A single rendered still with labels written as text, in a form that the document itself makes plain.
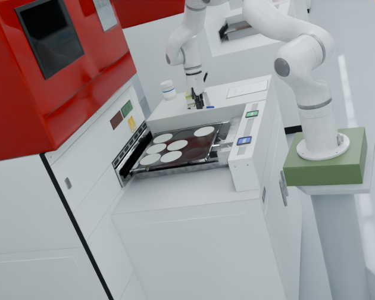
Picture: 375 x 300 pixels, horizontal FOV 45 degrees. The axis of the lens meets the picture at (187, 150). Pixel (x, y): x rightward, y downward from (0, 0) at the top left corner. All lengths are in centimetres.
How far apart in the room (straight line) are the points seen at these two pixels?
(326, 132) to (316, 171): 14
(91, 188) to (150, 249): 37
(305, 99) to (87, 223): 91
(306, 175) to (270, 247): 33
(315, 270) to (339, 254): 65
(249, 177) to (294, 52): 50
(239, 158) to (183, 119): 66
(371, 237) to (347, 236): 86
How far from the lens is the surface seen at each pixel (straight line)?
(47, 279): 199
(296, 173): 166
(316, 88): 156
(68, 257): 184
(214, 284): 198
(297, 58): 149
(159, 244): 191
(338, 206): 178
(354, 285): 203
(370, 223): 282
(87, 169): 180
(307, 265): 259
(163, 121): 230
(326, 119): 163
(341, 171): 163
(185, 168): 198
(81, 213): 173
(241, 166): 168
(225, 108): 219
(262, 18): 161
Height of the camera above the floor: 171
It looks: 24 degrees down
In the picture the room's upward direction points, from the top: 18 degrees counter-clockwise
